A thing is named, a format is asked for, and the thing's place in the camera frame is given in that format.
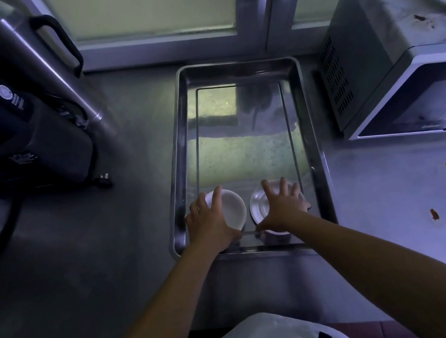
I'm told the stainless steel tray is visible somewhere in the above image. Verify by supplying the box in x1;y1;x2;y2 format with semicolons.
145;48;342;269

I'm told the person's right hand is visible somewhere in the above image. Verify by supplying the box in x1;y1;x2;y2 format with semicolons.
247;173;316;238

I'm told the person's left forearm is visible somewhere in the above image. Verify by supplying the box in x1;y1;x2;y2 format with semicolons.
71;236;254;338

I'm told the person's left hand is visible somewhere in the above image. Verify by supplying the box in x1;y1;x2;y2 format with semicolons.
180;183;245;258

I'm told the white window frame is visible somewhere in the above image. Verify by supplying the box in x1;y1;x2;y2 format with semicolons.
26;0;372;82

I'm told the black kitchen appliance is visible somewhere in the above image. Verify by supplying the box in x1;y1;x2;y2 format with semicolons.
0;61;102;198

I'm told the black power plug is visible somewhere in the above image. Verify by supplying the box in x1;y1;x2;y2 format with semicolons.
92;171;114;191

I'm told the person's right forearm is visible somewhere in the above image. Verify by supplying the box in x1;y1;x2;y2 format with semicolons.
282;193;446;338

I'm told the grey microwave oven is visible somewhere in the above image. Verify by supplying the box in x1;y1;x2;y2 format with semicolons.
311;0;446;149

